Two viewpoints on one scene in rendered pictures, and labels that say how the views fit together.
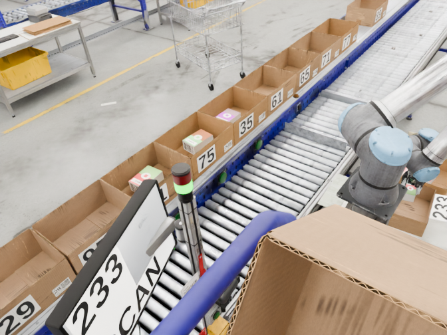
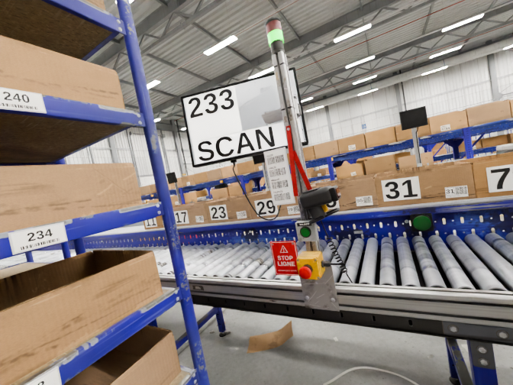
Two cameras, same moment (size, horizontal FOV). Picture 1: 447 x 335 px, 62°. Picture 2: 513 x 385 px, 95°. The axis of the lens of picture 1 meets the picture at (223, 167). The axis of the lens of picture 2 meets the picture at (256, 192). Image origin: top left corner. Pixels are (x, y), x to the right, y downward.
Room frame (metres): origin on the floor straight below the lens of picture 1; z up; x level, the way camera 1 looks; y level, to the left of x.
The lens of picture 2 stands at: (0.44, -0.66, 1.15)
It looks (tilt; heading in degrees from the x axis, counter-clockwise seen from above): 3 degrees down; 79
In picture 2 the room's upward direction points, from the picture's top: 11 degrees counter-clockwise
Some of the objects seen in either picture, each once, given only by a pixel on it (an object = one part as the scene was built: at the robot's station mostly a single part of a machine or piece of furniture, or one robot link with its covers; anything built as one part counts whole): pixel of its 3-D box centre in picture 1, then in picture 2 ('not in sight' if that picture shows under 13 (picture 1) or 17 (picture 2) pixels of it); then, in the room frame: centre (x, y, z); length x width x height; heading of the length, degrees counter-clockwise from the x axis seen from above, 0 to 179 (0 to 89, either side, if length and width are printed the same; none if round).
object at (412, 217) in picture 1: (390, 200); not in sight; (1.37, -0.89, 0.80); 0.38 x 0.28 x 0.10; 55
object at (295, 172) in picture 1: (287, 169); not in sight; (1.78, -0.41, 0.72); 0.52 x 0.05 x 0.05; 50
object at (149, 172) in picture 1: (146, 181); not in sight; (1.56, 0.44, 0.92); 0.16 x 0.11 x 0.07; 143
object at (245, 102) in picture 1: (233, 113); not in sight; (2.11, -0.10, 0.96); 0.39 x 0.29 x 0.17; 140
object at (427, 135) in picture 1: (426, 143); not in sight; (1.28, -0.91, 1.24); 0.10 x 0.09 x 0.12; 100
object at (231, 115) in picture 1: (227, 119); not in sight; (2.12, -0.05, 0.92); 0.16 x 0.11 x 0.07; 137
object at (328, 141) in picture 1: (314, 137); not in sight; (2.05, -0.64, 0.76); 0.46 x 0.01 x 0.09; 50
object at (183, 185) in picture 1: (182, 179); (275, 34); (0.75, 0.11, 1.62); 0.05 x 0.05 x 0.06
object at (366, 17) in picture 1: (366, 10); not in sight; (3.91, -1.63, 0.96); 0.39 x 0.29 x 0.17; 140
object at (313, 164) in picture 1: (297, 159); not in sight; (1.88, -0.49, 0.72); 0.52 x 0.05 x 0.05; 50
